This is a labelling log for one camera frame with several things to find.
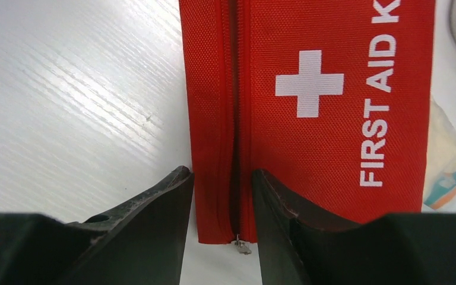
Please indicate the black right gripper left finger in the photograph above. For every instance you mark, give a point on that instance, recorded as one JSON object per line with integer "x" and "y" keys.
{"x": 140, "y": 241}

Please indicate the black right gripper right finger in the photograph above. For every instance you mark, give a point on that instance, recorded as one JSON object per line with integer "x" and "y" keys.
{"x": 301, "y": 243}

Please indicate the red first aid pouch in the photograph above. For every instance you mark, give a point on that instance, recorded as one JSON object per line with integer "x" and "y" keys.
{"x": 331, "y": 97}

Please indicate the beige gauze packet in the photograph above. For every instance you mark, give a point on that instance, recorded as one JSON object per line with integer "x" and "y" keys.
{"x": 439, "y": 191}

